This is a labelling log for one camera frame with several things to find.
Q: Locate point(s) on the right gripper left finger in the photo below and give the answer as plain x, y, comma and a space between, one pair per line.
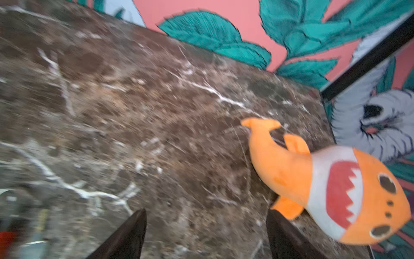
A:
127, 241

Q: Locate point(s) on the red padlock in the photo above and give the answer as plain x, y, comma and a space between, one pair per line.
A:
35, 248

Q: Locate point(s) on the orange shark plush toy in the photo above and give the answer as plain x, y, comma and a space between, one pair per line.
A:
350, 194

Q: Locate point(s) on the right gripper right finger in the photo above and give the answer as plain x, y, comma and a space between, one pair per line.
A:
286, 242

